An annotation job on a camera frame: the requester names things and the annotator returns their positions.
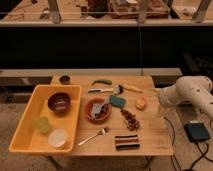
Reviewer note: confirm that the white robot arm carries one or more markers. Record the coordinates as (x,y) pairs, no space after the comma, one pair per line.
(194,89)

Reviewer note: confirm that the black power box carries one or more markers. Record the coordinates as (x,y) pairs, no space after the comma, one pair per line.
(196,132)

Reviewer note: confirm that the small knife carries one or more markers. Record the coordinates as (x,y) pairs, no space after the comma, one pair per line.
(100,90)

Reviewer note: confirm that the yellow banana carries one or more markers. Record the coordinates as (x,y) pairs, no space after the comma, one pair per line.
(132,88)

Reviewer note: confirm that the silver fork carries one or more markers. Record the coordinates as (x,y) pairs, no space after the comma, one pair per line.
(99,133)

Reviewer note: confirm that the dark small cup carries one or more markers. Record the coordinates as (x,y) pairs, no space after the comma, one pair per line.
(64,80)

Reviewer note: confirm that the green plastic cup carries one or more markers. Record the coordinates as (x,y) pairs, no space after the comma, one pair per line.
(42,125)

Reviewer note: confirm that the orange fruit toy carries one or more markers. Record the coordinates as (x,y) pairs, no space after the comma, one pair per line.
(141,103)

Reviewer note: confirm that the teal sponge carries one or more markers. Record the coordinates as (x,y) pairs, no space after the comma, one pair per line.
(117,101)

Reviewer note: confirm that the orange plate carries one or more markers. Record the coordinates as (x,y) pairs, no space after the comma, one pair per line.
(102,117)

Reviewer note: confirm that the grey crumpled cloth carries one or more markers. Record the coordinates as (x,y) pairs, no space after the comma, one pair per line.
(98,109)

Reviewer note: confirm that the dark brush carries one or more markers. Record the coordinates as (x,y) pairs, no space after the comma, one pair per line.
(118,89)

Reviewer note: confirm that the brown grape bunch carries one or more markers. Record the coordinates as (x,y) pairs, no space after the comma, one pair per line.
(130,120)

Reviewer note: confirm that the white plastic cup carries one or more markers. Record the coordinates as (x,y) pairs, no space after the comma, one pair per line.
(58,138)

